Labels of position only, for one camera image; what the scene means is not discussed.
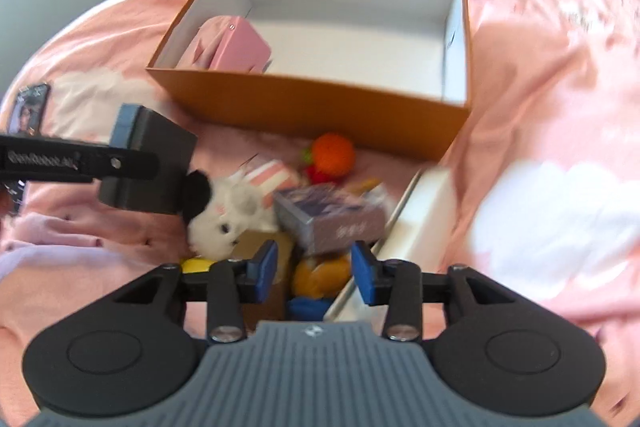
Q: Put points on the orange cardboard box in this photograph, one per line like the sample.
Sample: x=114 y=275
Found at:
x=320 y=112

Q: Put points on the grey printed small box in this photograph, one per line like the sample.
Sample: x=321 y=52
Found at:
x=330 y=219

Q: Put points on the orange crochet fruit toy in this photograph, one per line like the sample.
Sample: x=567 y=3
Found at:
x=332 y=154

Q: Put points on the pale lilac cloth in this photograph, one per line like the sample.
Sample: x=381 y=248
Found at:
x=40 y=257

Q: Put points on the pink cloud print blanket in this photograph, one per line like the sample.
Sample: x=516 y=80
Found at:
x=550 y=57

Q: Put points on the duck plush toy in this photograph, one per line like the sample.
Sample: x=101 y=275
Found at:
x=320 y=277

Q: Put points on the printed photo card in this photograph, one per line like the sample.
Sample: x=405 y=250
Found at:
x=30 y=107

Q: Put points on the pink hard case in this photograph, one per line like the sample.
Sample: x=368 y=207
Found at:
x=240 y=49

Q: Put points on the tan small box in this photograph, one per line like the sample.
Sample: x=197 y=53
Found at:
x=255 y=247

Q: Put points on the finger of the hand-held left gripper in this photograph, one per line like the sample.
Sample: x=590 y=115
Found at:
x=126 y=129

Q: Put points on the white plush toy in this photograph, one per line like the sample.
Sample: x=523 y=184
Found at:
x=230 y=212

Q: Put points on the long white box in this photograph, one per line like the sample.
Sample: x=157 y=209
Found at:
x=420 y=217

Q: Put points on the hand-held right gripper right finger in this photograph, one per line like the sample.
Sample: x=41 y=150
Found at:
x=364 y=279

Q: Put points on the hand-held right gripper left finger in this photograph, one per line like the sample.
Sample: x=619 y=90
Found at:
x=264 y=272

